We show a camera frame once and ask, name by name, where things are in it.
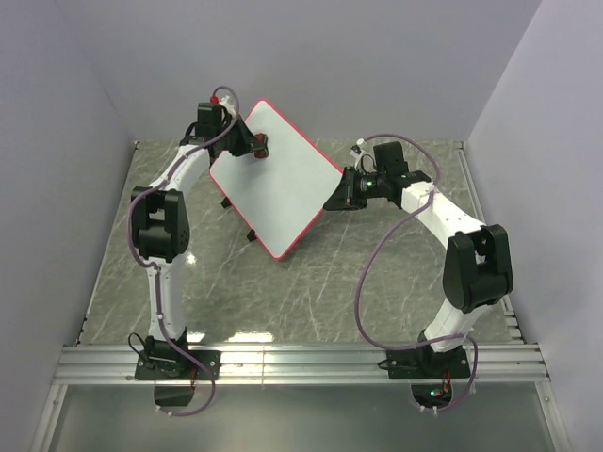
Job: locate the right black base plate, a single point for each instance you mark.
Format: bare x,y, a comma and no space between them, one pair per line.
424,363

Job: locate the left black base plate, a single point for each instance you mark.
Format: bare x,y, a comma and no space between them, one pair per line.
157,369

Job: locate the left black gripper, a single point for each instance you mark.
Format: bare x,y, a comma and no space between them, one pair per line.
247,139

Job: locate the aluminium mounting rail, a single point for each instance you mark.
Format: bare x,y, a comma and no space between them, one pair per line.
290,364

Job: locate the red whiteboard eraser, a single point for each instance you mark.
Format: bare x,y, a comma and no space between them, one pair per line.
260,147

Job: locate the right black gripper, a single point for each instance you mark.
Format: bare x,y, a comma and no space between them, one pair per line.
345,198

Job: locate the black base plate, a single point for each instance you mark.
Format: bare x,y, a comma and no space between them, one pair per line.
424,363
157,369

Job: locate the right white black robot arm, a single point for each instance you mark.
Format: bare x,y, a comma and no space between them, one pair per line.
477,269

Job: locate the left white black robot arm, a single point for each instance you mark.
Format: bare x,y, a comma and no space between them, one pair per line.
158,231

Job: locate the red framed whiteboard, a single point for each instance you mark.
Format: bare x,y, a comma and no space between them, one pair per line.
282,195

